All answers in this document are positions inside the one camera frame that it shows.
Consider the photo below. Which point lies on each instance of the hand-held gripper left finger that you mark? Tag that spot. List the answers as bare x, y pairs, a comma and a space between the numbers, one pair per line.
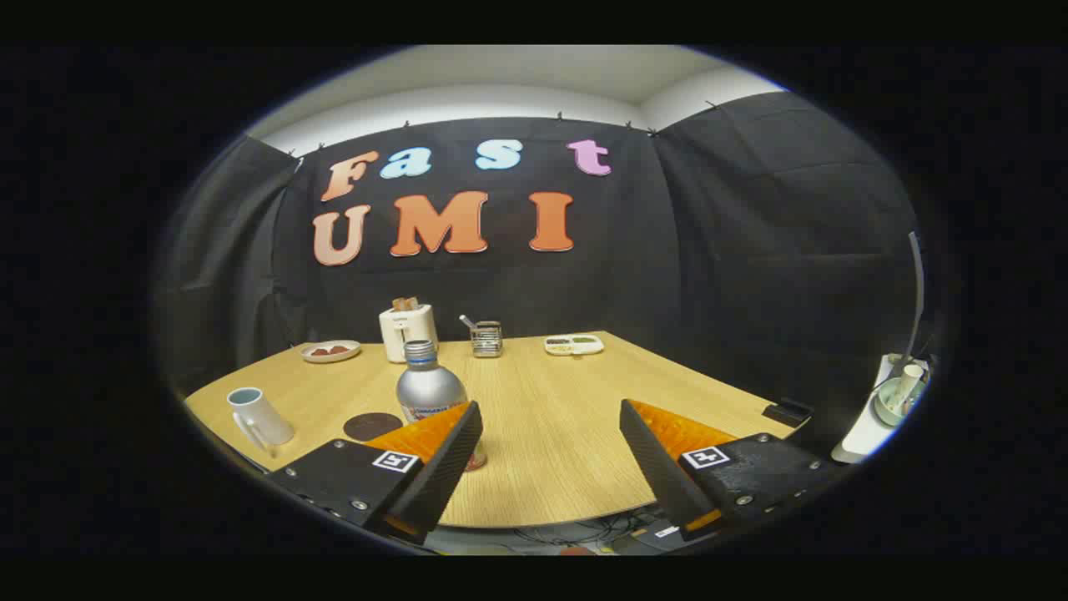
442, 484

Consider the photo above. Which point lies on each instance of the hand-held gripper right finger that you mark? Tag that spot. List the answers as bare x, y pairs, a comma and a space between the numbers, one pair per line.
659, 476

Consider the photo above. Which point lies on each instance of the round dark brown coaster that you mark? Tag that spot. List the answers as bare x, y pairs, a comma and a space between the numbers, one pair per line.
367, 426

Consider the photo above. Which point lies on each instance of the silver juice bottle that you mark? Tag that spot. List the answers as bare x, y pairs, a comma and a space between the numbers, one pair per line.
430, 384

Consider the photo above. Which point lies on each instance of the wooden table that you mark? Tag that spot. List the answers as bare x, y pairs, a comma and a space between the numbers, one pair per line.
551, 417

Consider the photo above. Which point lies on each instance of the small flat black box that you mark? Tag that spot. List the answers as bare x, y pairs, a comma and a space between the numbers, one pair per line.
788, 412

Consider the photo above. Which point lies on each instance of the white toaster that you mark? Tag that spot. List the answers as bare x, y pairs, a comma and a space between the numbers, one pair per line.
409, 334

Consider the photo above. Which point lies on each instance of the white divided tray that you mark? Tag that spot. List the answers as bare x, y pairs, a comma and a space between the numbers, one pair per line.
574, 345

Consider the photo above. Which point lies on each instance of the small white plate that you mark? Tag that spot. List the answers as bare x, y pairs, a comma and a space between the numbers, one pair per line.
331, 355

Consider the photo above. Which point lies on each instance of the brown toast slice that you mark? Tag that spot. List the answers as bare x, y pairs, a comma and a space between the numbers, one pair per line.
405, 304

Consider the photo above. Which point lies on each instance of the pale green bowl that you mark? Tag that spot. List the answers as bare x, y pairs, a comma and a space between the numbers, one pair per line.
886, 405

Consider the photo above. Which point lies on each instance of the small white cylinder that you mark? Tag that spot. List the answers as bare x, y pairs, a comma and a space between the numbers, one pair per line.
909, 380

